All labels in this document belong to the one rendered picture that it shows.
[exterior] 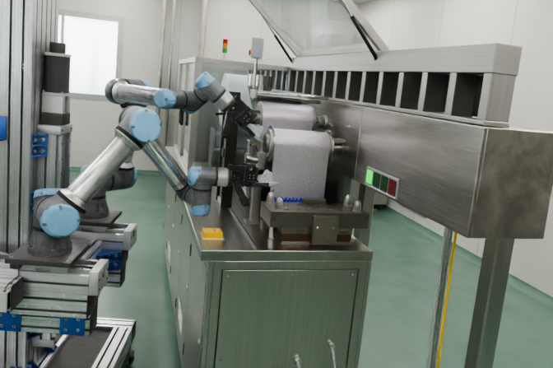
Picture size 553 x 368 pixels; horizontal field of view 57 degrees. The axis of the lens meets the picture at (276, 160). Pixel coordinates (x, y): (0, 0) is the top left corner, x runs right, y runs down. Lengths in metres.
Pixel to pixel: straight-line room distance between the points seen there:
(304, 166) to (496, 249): 0.84
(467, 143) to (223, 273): 0.94
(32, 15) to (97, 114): 5.51
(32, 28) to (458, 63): 1.48
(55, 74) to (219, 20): 5.61
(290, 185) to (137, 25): 5.69
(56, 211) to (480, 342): 1.38
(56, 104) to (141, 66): 5.39
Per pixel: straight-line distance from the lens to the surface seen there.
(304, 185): 2.12
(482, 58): 1.47
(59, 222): 1.83
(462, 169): 1.48
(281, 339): 2.04
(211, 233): 1.94
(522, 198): 1.54
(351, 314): 2.09
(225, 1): 7.69
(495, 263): 1.64
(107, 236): 2.45
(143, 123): 1.82
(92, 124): 7.59
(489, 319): 1.70
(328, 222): 1.95
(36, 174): 2.21
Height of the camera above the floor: 1.50
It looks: 9 degrees down
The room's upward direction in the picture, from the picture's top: 6 degrees clockwise
